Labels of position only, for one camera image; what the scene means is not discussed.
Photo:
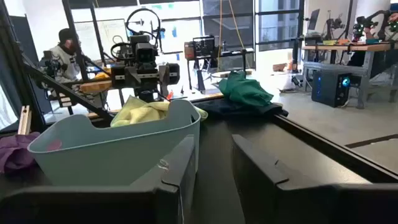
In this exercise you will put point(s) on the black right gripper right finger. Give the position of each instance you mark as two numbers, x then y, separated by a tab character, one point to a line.
311	205

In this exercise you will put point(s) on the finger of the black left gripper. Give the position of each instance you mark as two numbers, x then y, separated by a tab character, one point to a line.
131	77
163	79

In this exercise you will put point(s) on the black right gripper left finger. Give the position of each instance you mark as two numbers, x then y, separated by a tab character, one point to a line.
93	205

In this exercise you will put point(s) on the green microfiber towel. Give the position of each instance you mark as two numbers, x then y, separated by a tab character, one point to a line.
245	90

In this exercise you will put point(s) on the purple microfiber towel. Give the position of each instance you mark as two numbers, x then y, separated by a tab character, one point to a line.
15	152

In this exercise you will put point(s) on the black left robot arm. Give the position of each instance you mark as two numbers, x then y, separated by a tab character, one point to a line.
140	39

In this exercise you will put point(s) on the yellow microfiber towel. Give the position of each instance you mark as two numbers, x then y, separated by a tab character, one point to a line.
140	113

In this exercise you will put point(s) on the dark navy microfiber towel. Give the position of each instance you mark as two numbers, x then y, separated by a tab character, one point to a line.
236	109

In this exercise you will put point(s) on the orange wooden bench top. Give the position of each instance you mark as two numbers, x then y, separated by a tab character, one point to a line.
93	86

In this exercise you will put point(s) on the whiteboard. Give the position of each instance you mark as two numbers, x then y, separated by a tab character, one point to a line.
105	34

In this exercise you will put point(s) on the black electronics box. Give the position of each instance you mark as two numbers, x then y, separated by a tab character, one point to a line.
203	46

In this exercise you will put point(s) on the pale blue plastic basket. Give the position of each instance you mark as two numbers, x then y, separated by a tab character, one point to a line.
109	155

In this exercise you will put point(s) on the person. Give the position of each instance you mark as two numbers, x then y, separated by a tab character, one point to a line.
63	59

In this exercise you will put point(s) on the cardboard box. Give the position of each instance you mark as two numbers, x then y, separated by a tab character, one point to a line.
280	67

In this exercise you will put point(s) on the black computer tower blue light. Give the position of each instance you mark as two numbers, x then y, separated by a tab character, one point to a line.
331	88

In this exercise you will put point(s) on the wooden top workbench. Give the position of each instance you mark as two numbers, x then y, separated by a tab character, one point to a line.
342	47

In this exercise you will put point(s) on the tilted dark monitor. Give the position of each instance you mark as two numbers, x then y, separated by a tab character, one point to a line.
314	18

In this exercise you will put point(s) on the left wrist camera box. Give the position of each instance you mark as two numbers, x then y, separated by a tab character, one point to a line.
145	56

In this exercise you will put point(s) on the black diagonal frame strut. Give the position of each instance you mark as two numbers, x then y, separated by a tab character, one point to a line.
68	91

